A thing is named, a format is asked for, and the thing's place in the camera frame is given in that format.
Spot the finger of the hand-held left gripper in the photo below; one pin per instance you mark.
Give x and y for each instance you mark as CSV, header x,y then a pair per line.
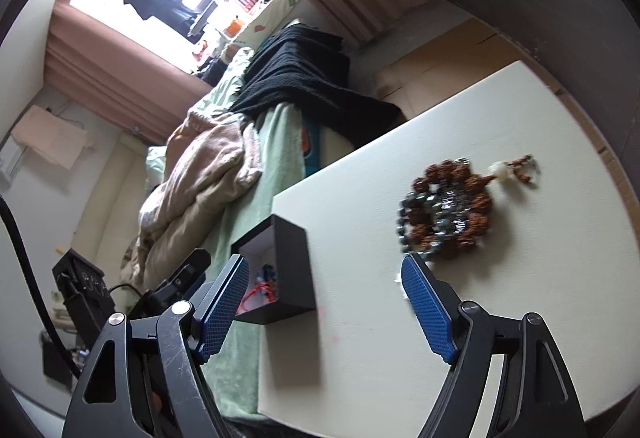
x,y
175,280

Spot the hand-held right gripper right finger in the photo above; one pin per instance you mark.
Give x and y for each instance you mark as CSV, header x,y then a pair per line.
x,y
427,303

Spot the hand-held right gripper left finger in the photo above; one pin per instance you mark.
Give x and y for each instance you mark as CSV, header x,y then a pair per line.
x,y
224,305

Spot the black jewelry box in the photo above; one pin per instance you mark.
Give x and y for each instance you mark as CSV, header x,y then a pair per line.
x,y
292,268

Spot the beige fleece blanket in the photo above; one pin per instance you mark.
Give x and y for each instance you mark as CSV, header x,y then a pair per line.
x,y
200,178

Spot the light green bed sheet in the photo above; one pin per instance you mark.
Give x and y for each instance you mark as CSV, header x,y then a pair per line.
x,y
280,148

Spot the black knit blanket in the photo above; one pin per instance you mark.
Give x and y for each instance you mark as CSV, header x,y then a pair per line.
x,y
295,73

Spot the floral pale quilt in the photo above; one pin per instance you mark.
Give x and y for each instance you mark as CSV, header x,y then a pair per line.
x,y
265,15

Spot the dark hanging clothes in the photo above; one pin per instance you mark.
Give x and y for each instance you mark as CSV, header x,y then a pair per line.
x,y
155,0

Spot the beige cloth on wall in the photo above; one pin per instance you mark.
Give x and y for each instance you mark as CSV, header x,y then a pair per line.
x,y
50,135

